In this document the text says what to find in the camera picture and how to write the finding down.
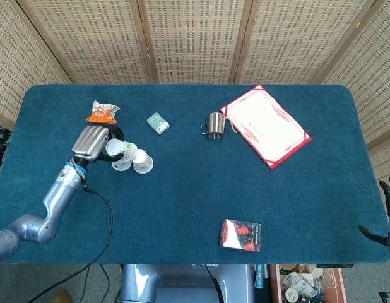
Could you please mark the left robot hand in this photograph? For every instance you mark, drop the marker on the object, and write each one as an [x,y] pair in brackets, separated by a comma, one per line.
[89,142]

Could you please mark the paper cup green blue flowers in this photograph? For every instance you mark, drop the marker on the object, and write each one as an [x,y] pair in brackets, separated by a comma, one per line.
[114,146]

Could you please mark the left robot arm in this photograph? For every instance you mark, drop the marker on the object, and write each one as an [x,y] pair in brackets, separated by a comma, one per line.
[53,202]

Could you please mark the paper cup blue flower print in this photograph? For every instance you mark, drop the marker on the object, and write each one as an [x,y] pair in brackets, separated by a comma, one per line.
[120,164]

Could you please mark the paper cup green flower print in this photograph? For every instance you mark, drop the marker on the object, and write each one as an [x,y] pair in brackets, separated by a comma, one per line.
[143,161]

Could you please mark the orange snack bag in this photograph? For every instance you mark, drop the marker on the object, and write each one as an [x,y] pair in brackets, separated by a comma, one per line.
[102,115]

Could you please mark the green white tissue pack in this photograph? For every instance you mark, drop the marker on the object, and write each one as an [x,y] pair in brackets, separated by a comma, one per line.
[157,122]

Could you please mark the pink bin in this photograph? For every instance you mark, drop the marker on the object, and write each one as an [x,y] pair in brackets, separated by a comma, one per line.
[340,285]

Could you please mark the blue carpet table cover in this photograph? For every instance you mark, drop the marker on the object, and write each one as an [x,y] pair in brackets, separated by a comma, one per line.
[188,189]

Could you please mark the stainless steel mug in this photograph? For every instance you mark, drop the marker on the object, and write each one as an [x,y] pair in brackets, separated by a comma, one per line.
[215,123]

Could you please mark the red certificate folder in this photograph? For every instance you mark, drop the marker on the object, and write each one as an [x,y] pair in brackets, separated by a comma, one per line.
[264,129]

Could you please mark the woven wooden folding screen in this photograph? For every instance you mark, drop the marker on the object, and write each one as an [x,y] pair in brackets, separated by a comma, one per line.
[195,38]

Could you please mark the blue white bottle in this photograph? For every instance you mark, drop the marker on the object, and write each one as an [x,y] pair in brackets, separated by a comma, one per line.
[259,276]

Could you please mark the brown shoe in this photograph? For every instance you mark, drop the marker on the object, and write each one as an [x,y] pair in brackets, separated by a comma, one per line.
[61,296]

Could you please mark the red black packaged item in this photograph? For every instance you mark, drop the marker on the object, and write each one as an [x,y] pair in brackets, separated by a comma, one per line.
[229,240]

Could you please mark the grey blue robot torso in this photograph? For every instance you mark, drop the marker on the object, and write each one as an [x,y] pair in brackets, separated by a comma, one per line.
[182,284]

